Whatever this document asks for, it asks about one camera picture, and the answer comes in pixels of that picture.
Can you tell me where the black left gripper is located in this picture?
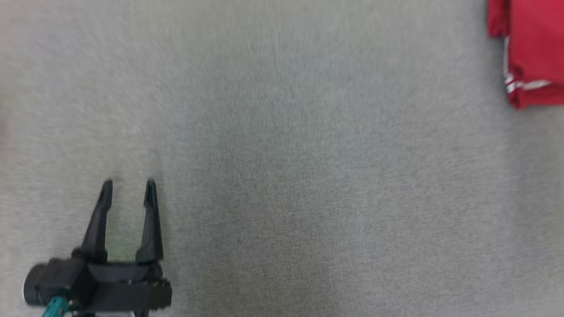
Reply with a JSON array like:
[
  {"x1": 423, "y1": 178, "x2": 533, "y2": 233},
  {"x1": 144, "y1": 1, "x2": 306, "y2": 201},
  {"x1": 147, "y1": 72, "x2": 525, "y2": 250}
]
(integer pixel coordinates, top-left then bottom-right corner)
[{"x1": 70, "y1": 178, "x2": 172, "y2": 317}]

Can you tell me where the red shirt with striped cuffs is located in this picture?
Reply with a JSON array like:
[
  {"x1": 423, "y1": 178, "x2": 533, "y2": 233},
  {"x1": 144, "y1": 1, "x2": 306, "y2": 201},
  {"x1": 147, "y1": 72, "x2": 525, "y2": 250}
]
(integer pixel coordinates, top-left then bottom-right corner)
[{"x1": 487, "y1": 0, "x2": 564, "y2": 110}]

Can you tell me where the grey fabric sofa cushion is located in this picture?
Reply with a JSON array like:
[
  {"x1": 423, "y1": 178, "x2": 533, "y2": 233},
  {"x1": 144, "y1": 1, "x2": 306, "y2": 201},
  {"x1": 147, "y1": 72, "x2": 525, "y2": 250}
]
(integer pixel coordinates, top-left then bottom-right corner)
[{"x1": 0, "y1": 0, "x2": 564, "y2": 317}]

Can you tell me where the teal left camera cable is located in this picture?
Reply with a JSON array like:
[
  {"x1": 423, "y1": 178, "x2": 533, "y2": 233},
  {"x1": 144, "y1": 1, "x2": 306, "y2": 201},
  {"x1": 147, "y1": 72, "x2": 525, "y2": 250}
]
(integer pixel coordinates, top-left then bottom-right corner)
[{"x1": 42, "y1": 296, "x2": 67, "y2": 317}]

